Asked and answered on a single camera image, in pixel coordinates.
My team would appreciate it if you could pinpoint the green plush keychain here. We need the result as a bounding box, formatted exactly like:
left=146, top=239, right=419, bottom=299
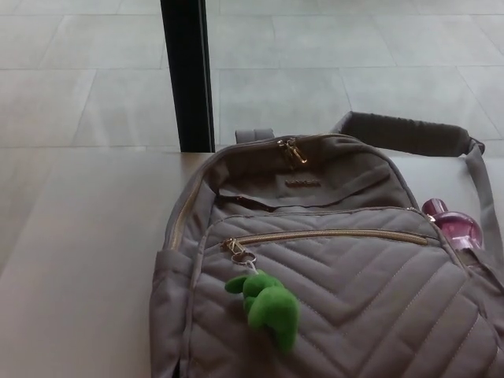
left=224, top=252, right=302, bottom=350

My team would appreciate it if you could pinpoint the grey quilted backpack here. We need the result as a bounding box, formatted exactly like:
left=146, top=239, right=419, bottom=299
left=154, top=110, right=504, bottom=378

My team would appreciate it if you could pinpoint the pink transparent water bottle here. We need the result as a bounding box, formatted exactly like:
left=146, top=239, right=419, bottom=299
left=421, top=198, right=485, bottom=252

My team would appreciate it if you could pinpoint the black vertical post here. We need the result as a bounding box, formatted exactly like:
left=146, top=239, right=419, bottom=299
left=160, top=0, right=217, bottom=154

